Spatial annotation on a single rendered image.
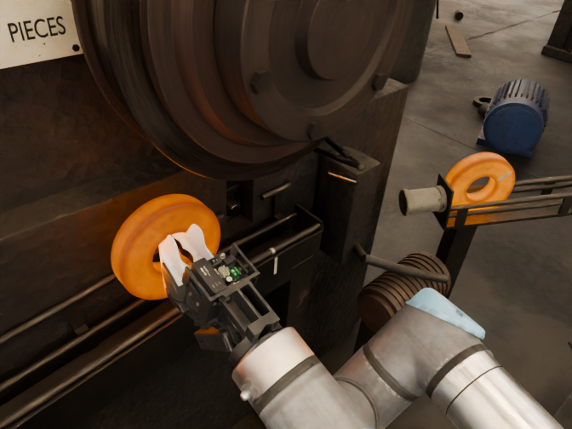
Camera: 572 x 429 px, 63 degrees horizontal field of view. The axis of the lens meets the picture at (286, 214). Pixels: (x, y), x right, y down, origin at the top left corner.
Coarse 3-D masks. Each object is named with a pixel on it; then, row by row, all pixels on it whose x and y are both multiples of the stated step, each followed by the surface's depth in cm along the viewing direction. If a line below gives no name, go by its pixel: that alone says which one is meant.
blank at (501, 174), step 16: (464, 160) 101; (480, 160) 99; (496, 160) 99; (448, 176) 103; (464, 176) 101; (480, 176) 101; (496, 176) 102; (512, 176) 102; (464, 192) 104; (480, 192) 107; (496, 192) 105; (480, 208) 107
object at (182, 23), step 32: (160, 0) 44; (192, 0) 44; (160, 32) 46; (192, 32) 46; (160, 64) 47; (192, 64) 48; (160, 96) 51; (192, 96) 51; (224, 96) 52; (192, 128) 54; (224, 128) 55; (256, 128) 58; (256, 160) 65
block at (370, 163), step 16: (368, 160) 92; (320, 176) 96; (352, 176) 89; (368, 176) 90; (320, 192) 97; (336, 192) 94; (352, 192) 91; (368, 192) 93; (320, 208) 99; (336, 208) 95; (352, 208) 93; (368, 208) 97; (336, 224) 97; (352, 224) 96; (368, 224) 101; (336, 240) 99; (352, 240) 99; (336, 256) 102; (352, 256) 103
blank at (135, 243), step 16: (144, 208) 60; (160, 208) 59; (176, 208) 60; (192, 208) 62; (208, 208) 65; (128, 224) 59; (144, 224) 58; (160, 224) 60; (176, 224) 62; (208, 224) 66; (128, 240) 58; (144, 240) 59; (160, 240) 61; (208, 240) 67; (112, 256) 60; (128, 256) 59; (144, 256) 60; (128, 272) 60; (144, 272) 62; (160, 272) 64; (128, 288) 61; (144, 288) 63; (160, 288) 65
